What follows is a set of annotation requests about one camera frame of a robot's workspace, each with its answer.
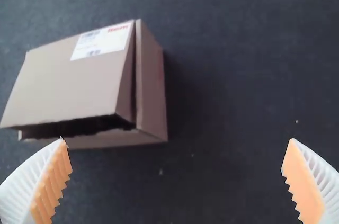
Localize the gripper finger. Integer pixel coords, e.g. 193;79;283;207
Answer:
0;136;74;224
281;138;339;224

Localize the cardboard box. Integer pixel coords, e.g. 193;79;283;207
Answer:
0;18;169;151

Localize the black mat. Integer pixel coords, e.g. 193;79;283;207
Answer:
0;0;339;224

